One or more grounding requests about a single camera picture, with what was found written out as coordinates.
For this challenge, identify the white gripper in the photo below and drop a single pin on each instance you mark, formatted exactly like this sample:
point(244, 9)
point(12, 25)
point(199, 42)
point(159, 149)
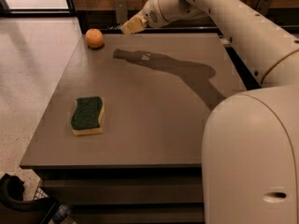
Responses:
point(151, 13)

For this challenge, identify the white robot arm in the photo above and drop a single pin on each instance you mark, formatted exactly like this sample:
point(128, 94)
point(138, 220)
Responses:
point(250, 147)

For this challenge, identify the orange fruit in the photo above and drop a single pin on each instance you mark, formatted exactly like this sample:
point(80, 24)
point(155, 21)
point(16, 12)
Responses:
point(94, 38)

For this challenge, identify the green and yellow sponge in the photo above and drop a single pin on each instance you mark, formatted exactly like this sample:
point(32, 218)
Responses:
point(87, 117)

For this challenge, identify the dark framed window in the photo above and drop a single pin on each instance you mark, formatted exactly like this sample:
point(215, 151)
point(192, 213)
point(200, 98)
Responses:
point(35, 7)

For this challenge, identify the grey drawer cabinet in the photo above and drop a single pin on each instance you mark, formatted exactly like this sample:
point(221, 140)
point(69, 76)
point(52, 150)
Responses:
point(128, 195)

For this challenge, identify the left metal wall bracket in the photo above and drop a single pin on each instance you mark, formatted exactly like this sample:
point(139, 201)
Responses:
point(121, 10)

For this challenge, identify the metal wall bracket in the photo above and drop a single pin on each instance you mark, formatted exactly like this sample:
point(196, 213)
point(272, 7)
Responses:
point(121, 10)
point(263, 6)

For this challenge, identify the right metal wall bracket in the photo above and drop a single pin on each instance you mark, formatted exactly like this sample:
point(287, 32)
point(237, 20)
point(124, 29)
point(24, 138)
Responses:
point(263, 6)

